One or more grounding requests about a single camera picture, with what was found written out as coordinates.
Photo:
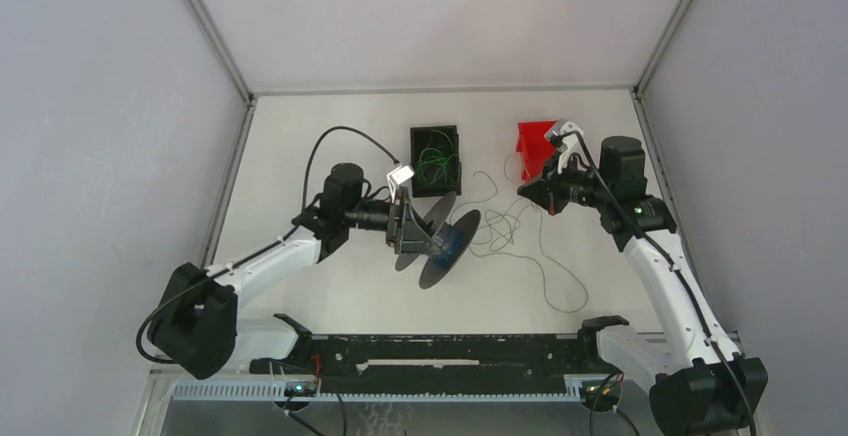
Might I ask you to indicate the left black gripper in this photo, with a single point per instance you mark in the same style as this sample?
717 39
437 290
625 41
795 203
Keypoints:
408 234

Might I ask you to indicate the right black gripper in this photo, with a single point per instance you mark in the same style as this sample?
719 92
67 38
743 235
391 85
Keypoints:
538 191

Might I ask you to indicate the dark grey cable spool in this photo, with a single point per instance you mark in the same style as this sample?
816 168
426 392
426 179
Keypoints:
449 244

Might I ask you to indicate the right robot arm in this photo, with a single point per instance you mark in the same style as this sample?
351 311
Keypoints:
703 382

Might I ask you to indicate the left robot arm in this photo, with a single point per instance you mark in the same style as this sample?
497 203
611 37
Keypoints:
197 325

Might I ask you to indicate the red plastic bin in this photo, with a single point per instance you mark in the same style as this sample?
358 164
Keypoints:
532 147

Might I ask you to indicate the black plastic bin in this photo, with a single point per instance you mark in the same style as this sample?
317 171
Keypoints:
435 158

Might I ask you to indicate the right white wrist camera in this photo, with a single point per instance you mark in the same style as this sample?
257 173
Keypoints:
564 136

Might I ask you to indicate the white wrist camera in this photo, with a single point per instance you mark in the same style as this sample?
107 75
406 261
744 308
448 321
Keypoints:
564 136
396 178

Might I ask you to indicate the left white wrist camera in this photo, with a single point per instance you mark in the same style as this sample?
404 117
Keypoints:
396 178

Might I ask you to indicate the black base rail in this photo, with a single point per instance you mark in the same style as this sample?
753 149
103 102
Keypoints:
441 365

